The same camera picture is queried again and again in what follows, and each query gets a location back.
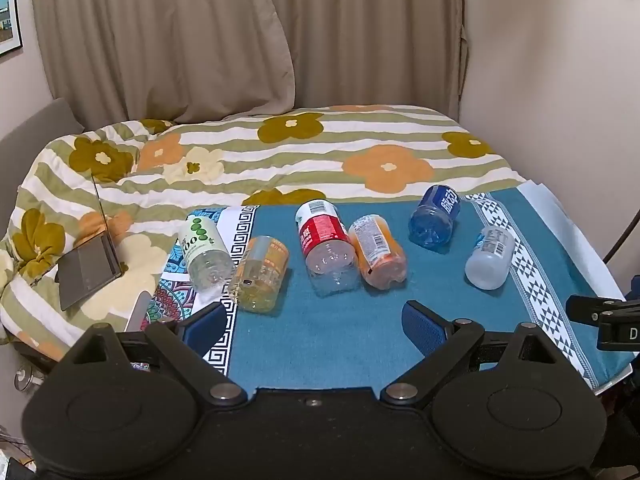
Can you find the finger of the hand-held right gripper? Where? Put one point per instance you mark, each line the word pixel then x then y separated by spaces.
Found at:
pixel 582 309

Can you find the grey laptop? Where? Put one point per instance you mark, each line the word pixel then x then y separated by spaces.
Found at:
pixel 87 267

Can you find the mandala patterned cloth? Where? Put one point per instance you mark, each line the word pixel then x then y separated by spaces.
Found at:
pixel 172 300

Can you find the clear plastic cup green label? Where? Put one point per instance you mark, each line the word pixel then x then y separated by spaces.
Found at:
pixel 200 240

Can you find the teal cloth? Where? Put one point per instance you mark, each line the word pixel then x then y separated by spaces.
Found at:
pixel 325 330

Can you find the silver flat device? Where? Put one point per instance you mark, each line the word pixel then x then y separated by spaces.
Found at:
pixel 137 312

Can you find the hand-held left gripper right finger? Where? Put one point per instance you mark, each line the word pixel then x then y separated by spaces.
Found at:
pixel 424 329

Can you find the grey sofa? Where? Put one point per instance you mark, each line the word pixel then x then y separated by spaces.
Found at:
pixel 35 130

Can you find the blue plastic cup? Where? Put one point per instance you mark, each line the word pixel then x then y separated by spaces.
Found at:
pixel 432 220

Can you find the orange plastic cup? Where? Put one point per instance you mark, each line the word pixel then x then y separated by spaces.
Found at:
pixel 377 250

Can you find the floral striped blanket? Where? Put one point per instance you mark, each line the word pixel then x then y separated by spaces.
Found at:
pixel 300 160

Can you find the clear plastic cup red label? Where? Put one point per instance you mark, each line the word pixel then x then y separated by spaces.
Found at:
pixel 322 232

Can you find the clear plastic cup yellow label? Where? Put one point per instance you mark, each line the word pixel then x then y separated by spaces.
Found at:
pixel 260 275

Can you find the framed wall picture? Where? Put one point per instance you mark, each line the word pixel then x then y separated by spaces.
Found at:
pixel 9 15

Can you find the beige curtain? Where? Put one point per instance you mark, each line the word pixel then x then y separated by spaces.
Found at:
pixel 375 35
pixel 165 35

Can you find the white sheet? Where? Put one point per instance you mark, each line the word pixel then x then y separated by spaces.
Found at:
pixel 575 240

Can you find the clear plastic cup white label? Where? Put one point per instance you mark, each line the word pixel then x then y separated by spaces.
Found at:
pixel 487 260

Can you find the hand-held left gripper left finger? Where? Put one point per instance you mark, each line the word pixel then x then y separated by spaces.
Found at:
pixel 207 327

